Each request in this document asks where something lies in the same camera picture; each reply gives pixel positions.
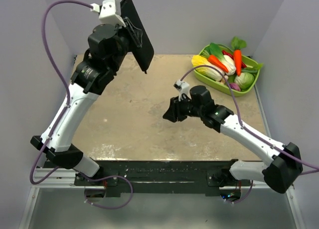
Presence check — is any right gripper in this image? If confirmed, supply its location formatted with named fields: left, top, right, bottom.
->
left=163, top=94, right=204, bottom=123

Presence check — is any black tool case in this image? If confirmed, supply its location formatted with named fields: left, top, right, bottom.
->
left=120, top=0, right=154, bottom=74

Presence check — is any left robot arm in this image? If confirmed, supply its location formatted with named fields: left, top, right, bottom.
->
left=30, top=16, right=154, bottom=185

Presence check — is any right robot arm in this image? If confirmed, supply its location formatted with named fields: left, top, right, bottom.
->
left=163, top=81, right=303, bottom=194

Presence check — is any toy napa cabbage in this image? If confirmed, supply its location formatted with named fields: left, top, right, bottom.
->
left=191, top=55, right=225, bottom=81

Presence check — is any toy mushroom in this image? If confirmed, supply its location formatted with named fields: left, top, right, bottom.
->
left=219, top=75, right=228, bottom=85

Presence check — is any green vegetable tray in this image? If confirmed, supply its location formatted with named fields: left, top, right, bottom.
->
left=194, top=55, right=263, bottom=97

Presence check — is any toy carrot left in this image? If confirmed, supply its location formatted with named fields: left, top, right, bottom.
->
left=207, top=55, right=229, bottom=73

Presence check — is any toy carrot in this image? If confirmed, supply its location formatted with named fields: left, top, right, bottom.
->
left=207, top=55, right=229, bottom=73
left=231, top=36, right=247, bottom=76

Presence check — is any toy purple onion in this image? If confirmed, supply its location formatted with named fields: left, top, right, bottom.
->
left=229, top=83, right=241, bottom=92

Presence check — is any toy bok choy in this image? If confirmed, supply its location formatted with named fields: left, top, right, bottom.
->
left=209, top=43, right=236, bottom=76

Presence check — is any toy green cabbage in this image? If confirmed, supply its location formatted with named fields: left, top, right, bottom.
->
left=234, top=72, right=255, bottom=90

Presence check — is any toy red chili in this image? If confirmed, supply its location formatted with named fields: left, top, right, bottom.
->
left=222, top=50, right=247, bottom=69

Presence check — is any toy carrot right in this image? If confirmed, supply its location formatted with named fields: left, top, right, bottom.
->
left=231, top=36, right=247, bottom=76

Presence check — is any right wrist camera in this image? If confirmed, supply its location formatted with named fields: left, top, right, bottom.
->
left=173, top=80, right=190, bottom=101

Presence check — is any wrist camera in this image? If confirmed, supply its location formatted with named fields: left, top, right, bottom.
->
left=90, top=0, right=126, bottom=27
left=173, top=80, right=190, bottom=101

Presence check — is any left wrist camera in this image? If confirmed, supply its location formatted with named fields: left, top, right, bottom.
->
left=90, top=0, right=126, bottom=27

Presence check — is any aluminium rail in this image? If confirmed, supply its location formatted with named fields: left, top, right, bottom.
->
left=31, top=167, right=295, bottom=190

